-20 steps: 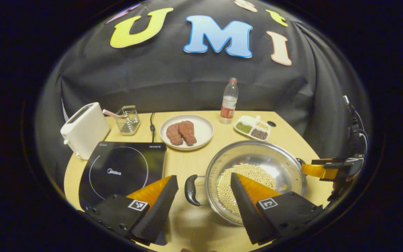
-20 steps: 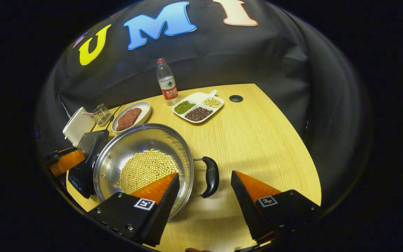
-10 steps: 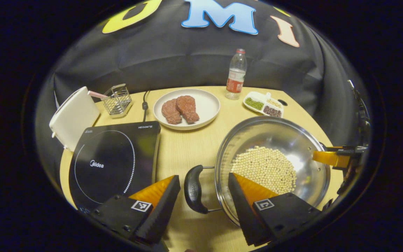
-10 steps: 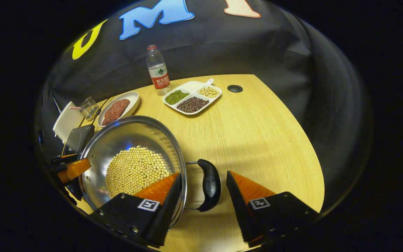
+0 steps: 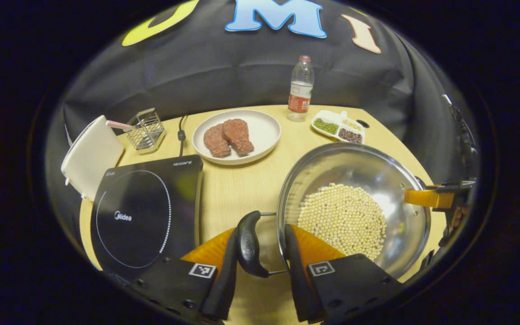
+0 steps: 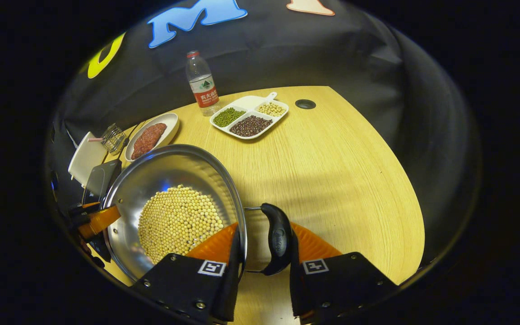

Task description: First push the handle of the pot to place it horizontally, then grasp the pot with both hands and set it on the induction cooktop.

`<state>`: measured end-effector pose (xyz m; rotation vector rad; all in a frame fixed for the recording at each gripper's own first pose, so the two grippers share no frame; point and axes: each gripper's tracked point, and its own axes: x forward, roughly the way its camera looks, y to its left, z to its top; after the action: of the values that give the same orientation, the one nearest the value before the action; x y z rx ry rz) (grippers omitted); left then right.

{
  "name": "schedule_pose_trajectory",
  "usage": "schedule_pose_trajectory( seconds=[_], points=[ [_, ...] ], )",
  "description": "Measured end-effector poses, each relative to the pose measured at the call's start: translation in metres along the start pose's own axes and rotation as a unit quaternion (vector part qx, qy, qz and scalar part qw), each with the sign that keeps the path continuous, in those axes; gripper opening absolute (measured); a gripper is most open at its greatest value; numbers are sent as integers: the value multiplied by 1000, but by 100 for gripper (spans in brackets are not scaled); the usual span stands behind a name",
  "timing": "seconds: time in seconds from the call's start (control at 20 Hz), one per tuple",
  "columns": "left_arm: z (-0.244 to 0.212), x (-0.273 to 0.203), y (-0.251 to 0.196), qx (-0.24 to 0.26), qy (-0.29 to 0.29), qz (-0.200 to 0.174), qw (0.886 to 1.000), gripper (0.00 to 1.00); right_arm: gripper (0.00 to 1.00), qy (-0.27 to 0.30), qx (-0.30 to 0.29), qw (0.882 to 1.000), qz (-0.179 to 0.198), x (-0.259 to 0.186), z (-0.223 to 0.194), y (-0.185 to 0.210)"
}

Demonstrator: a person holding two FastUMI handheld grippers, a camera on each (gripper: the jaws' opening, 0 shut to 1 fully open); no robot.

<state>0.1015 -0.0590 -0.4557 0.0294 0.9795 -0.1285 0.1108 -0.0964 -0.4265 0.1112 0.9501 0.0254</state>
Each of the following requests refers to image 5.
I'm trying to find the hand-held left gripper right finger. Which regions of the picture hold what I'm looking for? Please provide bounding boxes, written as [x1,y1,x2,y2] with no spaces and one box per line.
[283,223,403,324]

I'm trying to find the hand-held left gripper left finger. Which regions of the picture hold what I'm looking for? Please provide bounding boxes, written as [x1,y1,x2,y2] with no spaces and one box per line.
[133,227,239,323]

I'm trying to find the steel pot with black handles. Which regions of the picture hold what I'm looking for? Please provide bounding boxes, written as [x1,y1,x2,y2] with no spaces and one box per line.
[235,142,432,279]

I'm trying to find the black induction cooktop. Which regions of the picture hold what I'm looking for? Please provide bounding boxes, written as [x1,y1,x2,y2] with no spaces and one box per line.
[89,154,204,283]

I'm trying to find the pile of soybeans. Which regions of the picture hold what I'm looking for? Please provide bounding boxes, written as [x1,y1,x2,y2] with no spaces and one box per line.
[297,182,388,262]

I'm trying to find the pile of dark red beans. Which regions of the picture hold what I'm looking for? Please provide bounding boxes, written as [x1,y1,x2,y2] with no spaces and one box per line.
[339,129,363,144]

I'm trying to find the pile of green mung beans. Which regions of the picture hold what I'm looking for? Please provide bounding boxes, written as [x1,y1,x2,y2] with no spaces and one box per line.
[314,118,339,135]

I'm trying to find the white divided dish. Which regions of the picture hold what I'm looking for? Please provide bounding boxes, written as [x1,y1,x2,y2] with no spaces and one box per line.
[311,110,366,145]

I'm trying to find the brown meat patty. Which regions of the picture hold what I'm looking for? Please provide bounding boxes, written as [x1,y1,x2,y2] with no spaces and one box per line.
[203,123,232,159]
[222,118,255,157]

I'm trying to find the white round plate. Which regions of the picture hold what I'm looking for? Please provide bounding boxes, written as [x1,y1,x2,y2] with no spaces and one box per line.
[192,109,282,166]

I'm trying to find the clear plastic water bottle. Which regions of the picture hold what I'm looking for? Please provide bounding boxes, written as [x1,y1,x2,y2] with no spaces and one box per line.
[287,55,315,123]

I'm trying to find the white toaster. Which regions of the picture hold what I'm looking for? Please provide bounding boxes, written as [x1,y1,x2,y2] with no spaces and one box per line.
[60,115,125,203]

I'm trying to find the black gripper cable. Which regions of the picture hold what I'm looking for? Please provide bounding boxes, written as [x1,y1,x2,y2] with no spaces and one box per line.
[441,93,480,181]

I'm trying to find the black cooktop power cable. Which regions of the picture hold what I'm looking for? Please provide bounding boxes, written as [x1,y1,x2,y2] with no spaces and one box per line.
[177,114,189,158]

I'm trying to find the metal wire mesh basket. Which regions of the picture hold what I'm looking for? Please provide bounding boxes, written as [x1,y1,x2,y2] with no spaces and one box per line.
[125,107,166,155]

